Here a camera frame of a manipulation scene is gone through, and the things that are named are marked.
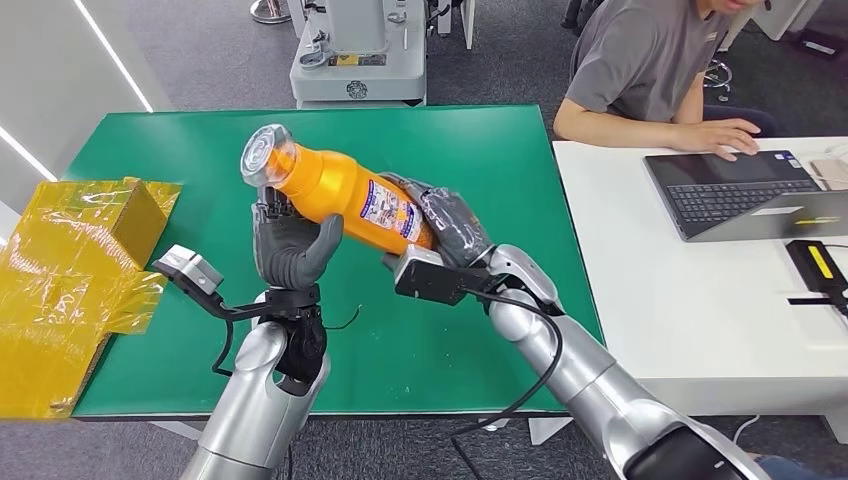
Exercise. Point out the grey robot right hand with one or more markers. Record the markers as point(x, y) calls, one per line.
point(450, 218)

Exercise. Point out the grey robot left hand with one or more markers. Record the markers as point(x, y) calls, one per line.
point(285, 252)

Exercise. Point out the person's right hand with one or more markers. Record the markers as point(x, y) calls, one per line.
point(719, 138)

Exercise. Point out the orange detergent bottle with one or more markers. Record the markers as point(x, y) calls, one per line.
point(331, 189)

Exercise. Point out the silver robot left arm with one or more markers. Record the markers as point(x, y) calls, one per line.
point(258, 411)

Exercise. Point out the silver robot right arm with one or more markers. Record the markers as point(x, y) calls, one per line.
point(596, 391)

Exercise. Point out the dark office chair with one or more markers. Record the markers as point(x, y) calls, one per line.
point(742, 120)

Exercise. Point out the dark grey laptop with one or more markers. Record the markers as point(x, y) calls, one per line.
point(729, 192)

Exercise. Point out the green table mat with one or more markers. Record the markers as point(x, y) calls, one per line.
point(464, 146)

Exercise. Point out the person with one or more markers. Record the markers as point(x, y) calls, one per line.
point(636, 60)

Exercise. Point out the pale pink flat pad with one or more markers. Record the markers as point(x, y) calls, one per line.
point(831, 173)

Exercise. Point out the black device with yellow label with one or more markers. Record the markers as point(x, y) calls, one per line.
point(818, 265)

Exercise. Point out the grey machine base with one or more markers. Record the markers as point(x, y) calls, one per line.
point(358, 73)

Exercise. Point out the white desk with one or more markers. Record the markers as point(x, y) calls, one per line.
point(696, 318)

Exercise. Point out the white furniture legs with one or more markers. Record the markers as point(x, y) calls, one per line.
point(467, 20)

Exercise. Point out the white table foot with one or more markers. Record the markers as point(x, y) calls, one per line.
point(175, 430)
point(546, 429)

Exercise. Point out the yellow film-wrapped cardboard box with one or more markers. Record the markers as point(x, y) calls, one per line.
point(60, 285)

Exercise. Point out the chrome stand base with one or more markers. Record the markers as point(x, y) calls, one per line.
point(268, 12)

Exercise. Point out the person's leg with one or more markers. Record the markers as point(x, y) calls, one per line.
point(788, 469)

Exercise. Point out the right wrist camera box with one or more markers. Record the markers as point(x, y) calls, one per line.
point(430, 278)

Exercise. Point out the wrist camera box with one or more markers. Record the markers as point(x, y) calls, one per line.
point(192, 268)
point(430, 278)

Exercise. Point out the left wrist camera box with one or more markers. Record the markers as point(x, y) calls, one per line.
point(192, 268)

